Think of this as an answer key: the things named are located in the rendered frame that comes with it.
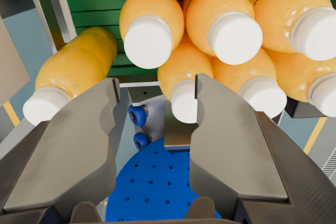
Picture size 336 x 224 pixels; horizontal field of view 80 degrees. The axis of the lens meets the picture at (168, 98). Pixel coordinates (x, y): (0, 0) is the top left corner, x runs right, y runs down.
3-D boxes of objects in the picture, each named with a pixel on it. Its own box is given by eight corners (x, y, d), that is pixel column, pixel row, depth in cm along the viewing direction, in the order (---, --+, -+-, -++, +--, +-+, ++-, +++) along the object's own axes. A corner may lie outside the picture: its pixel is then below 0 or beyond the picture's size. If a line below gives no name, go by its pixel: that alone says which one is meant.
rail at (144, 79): (77, 81, 36) (71, 89, 33) (76, 77, 35) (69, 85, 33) (304, 70, 35) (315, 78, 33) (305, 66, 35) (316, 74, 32)
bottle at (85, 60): (119, 30, 36) (85, 81, 20) (117, 66, 39) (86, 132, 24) (78, 22, 35) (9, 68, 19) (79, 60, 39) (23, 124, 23)
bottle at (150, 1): (126, 0, 33) (91, 31, 18) (160, -30, 31) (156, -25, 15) (152, 35, 36) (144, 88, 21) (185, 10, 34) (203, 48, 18)
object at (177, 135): (164, 109, 42) (164, 156, 32) (163, 100, 41) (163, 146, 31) (212, 107, 42) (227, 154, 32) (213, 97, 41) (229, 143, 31)
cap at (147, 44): (118, 34, 18) (114, 41, 16) (152, 6, 17) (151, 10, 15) (146, 67, 20) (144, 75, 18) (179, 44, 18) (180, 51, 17)
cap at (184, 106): (177, 76, 20) (178, 85, 19) (213, 86, 21) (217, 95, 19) (166, 107, 22) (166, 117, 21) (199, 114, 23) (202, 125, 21)
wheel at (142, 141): (141, 157, 43) (148, 152, 44) (145, 151, 40) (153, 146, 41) (130, 140, 45) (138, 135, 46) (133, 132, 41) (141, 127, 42)
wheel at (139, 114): (140, 132, 38) (148, 127, 39) (136, 113, 35) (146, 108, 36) (128, 120, 41) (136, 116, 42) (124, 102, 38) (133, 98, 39)
